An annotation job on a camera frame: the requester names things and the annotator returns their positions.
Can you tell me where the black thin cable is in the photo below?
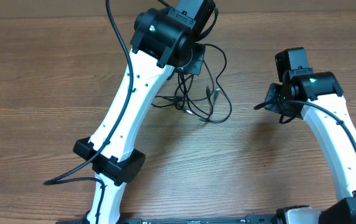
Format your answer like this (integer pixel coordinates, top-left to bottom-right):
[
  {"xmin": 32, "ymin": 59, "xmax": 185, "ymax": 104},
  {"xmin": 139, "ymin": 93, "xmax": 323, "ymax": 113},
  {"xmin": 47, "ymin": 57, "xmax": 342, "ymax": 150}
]
[{"xmin": 151, "ymin": 43, "xmax": 233, "ymax": 124}]

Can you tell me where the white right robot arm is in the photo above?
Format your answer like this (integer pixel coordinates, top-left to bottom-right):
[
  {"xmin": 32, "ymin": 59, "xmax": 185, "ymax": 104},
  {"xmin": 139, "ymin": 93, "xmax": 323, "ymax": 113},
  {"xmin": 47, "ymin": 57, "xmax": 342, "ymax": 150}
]
[{"xmin": 254, "ymin": 47, "xmax": 356, "ymax": 224}]

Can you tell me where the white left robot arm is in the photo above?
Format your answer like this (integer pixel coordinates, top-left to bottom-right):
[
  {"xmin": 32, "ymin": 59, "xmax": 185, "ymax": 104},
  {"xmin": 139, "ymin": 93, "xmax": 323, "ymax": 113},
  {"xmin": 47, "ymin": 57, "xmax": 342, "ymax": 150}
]
[{"xmin": 73, "ymin": 1, "xmax": 218, "ymax": 223}]

